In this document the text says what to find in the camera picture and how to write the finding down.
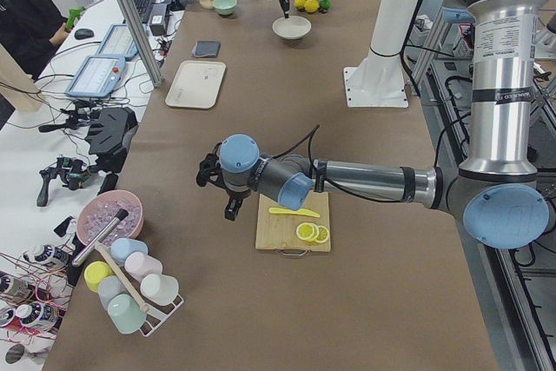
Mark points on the cream round plate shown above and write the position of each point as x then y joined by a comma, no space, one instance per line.
291,28

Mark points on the cream rabbit tray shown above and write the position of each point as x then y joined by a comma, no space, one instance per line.
196,85

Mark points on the yellow lemon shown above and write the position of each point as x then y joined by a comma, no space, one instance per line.
300,4
311,6

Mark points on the green lime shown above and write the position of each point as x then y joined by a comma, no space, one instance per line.
324,6

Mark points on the bamboo cutting board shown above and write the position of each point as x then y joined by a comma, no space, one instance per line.
278,231

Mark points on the green ceramic bowl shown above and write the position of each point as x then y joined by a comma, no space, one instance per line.
225,8

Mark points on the yellow plastic knife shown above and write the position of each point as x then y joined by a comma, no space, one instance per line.
300,212

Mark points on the lemon slice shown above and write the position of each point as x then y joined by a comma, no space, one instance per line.
322,236
307,231

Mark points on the grey folded cloth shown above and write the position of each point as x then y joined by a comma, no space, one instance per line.
206,49

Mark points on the white cup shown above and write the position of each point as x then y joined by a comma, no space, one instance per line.
160,289

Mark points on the pink cup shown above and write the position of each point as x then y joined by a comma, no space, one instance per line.
138,265

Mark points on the blue cup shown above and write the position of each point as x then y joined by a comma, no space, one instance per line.
122,248

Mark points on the white cup rack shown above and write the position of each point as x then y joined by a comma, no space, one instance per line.
157,315

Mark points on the pink bowl of ice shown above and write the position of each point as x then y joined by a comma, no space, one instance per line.
103,209

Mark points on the black keyboard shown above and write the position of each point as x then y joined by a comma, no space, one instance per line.
144,8

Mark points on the grey cup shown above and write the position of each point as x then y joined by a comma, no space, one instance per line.
109,288

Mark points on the mint green cup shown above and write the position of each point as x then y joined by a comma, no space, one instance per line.
126,314

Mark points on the yellow cup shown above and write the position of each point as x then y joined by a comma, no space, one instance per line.
95,273

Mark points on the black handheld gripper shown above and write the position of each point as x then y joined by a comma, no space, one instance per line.
73,173

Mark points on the blue teach pendant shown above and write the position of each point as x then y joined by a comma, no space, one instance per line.
118,41
97,77

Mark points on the black computer mouse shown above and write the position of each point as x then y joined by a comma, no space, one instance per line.
83,33

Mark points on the person in black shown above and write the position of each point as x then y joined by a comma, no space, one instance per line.
32,31

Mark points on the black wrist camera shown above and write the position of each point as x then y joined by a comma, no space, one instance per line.
210,170

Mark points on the steel ice scoop handle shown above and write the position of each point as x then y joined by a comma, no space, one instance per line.
79,259

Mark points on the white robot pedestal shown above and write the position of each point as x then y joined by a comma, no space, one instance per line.
378,81

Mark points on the aluminium frame post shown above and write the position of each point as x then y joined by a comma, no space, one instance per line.
136,29

